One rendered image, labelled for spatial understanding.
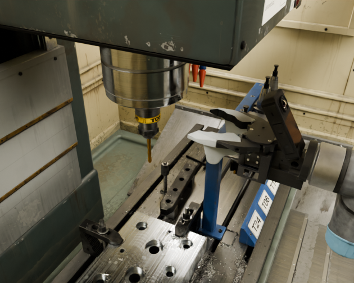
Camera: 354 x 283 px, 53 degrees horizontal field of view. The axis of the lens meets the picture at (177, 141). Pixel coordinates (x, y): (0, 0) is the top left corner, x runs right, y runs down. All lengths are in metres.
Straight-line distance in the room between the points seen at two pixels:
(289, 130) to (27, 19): 0.45
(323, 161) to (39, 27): 0.49
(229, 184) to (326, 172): 0.77
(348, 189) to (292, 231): 0.85
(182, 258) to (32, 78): 0.63
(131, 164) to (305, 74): 0.99
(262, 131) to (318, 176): 0.12
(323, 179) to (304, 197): 1.02
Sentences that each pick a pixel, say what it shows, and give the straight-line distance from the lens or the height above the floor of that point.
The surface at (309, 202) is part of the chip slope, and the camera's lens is 1.61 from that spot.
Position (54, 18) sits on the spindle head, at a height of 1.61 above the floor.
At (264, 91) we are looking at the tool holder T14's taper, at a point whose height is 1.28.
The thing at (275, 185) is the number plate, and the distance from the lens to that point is 1.32.
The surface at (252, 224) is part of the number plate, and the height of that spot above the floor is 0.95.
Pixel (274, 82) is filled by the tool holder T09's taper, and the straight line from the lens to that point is 1.24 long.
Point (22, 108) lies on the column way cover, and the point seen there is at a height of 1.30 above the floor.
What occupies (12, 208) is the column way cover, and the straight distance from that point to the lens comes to 1.16.
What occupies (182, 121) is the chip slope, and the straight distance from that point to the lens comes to 1.87.
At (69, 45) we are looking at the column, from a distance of 1.21.
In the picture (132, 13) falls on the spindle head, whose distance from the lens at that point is 0.50.
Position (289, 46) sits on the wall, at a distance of 1.63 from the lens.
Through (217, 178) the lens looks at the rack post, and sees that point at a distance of 1.00.
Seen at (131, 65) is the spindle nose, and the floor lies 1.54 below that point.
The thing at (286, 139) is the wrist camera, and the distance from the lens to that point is 0.59.
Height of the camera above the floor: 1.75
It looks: 33 degrees down
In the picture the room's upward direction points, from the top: 1 degrees clockwise
